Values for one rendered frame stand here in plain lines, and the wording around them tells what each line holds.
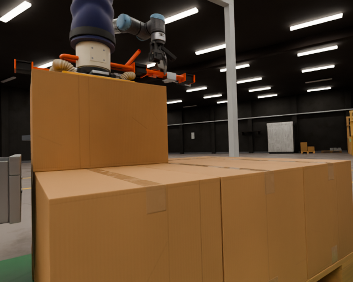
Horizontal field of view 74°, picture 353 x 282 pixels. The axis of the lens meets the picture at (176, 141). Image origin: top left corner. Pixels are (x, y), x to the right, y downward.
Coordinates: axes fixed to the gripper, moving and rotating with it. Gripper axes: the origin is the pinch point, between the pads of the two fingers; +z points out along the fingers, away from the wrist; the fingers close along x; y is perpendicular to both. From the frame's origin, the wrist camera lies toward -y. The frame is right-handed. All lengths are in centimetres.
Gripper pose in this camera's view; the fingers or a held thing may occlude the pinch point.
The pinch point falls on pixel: (162, 75)
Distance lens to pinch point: 151.8
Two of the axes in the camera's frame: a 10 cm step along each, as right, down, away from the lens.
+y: -8.4, 0.1, -5.5
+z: 0.3, 10.0, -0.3
